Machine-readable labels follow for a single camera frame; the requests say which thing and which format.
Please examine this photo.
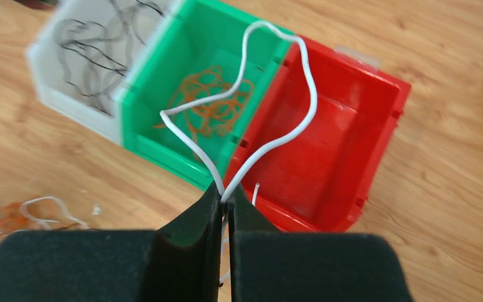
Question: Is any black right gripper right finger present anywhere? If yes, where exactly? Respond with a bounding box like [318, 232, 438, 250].
[226, 187, 413, 301]

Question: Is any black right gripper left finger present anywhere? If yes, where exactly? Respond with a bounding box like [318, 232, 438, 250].
[0, 185, 221, 301]

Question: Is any white cable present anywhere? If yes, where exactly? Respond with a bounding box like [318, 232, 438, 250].
[159, 21, 319, 284]
[0, 196, 90, 247]

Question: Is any red plastic bin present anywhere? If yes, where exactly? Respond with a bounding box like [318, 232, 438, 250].
[241, 39, 411, 232]

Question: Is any green plastic bin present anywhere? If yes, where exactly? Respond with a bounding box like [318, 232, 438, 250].
[120, 0, 294, 191]

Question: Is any white plastic bin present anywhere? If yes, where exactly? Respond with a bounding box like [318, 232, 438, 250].
[26, 1, 184, 145]

